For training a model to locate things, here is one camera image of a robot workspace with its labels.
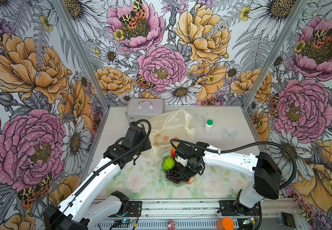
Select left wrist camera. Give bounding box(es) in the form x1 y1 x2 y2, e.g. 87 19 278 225
128 125 146 147

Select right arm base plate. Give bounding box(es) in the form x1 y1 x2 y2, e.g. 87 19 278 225
217 200 261 217

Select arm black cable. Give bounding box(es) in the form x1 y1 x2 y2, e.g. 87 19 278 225
43 119 152 230
169 138 297 230

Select dark purple grape bunch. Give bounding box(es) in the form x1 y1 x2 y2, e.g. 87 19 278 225
166 168 181 184

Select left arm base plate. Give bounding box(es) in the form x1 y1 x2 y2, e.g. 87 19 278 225
109 201 143 218

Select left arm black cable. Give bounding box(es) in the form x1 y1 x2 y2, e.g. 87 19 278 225
43 119 152 230

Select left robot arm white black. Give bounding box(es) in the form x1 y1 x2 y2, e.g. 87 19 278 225
43 139 152 230

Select light green wavy plate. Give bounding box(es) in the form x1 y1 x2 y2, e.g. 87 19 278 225
158 150 198 187

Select white bottle green cap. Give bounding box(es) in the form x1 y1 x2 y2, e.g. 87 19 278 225
204 119 214 134

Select orange red mango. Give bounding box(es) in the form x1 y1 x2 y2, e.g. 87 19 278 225
171 148 176 158

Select red white small object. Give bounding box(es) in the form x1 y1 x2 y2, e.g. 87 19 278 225
167 219 177 230

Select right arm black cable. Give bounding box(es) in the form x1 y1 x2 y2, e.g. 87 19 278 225
169 138 297 230

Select red pink apple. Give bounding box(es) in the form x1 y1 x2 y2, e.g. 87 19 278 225
185 177 194 184

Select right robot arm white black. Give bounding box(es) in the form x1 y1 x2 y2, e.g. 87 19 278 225
172 140 282 216

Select orange round cap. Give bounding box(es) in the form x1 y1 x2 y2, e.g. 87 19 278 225
216 217 235 230

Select aluminium frame rail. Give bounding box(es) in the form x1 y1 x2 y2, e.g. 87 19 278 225
92 198 310 230

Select silver metal case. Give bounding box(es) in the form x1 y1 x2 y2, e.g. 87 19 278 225
125 98 165 123

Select black phone device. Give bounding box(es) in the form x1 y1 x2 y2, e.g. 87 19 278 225
278 212 296 229

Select green bumpy fruit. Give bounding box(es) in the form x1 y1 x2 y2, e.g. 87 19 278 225
162 157 175 171

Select translucent yellow plastic bag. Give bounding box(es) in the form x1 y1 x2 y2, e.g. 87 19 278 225
142 109 196 159

